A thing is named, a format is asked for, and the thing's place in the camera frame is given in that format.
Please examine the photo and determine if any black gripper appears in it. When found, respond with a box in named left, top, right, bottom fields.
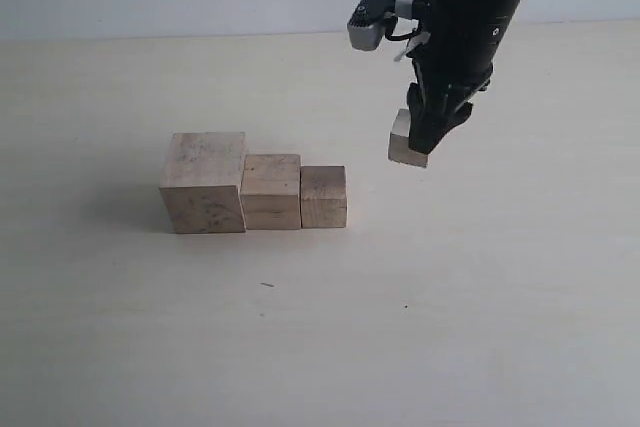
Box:
left=406, top=0, right=521, bottom=155

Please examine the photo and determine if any smallest wooden cube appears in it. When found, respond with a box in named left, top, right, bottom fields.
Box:
left=388, top=109, right=428, bottom=168

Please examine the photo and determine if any third largest wooden cube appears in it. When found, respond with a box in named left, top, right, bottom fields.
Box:
left=300, top=166, right=348, bottom=229

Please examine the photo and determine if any second largest wooden cube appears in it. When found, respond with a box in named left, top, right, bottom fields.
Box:
left=240, top=154, right=301, bottom=230

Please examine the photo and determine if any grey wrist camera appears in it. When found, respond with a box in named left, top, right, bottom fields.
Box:
left=347, top=0, right=438, bottom=52

